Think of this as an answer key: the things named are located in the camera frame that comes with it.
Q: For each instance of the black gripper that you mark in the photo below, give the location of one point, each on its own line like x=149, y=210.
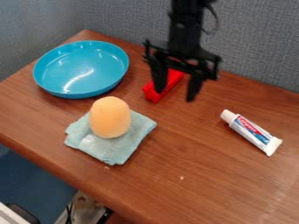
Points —
x=181, y=54

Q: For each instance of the white toothpaste tube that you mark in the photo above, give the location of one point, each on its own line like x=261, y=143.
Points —
x=254, y=134

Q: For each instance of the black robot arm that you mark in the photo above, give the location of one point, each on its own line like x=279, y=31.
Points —
x=193, y=11

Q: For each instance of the blue plate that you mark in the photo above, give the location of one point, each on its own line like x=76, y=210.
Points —
x=80, y=69

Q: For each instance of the red plastic block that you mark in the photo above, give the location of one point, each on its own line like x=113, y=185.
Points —
x=174, y=76

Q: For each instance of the orange egg-shaped sponge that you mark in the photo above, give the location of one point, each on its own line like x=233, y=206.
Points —
x=109, y=117

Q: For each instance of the light blue folded cloth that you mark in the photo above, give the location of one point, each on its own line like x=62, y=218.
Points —
x=112, y=151

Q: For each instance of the beige object under table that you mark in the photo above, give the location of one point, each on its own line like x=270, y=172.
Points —
x=86, y=210

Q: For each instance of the white object bottom left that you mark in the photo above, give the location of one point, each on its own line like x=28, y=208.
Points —
x=8, y=217

